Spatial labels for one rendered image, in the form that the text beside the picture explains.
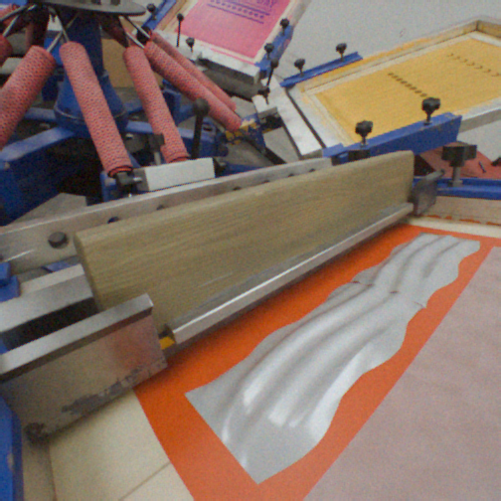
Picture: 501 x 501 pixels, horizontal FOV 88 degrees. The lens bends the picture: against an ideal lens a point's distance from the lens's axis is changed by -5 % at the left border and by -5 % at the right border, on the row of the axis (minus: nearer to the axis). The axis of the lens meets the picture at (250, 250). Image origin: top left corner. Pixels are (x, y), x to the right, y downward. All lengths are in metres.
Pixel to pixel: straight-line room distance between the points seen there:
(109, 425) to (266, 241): 0.16
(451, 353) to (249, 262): 0.15
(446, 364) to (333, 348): 0.07
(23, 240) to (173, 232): 0.25
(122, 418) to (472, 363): 0.21
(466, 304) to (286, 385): 0.17
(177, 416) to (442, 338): 0.18
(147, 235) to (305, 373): 0.12
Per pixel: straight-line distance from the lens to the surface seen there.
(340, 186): 0.29
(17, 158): 0.82
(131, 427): 0.19
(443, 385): 0.20
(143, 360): 0.17
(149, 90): 0.69
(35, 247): 0.39
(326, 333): 0.22
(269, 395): 0.18
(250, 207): 0.20
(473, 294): 0.30
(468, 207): 0.49
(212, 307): 0.19
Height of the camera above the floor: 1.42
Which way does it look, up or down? 45 degrees down
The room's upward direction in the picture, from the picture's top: 20 degrees clockwise
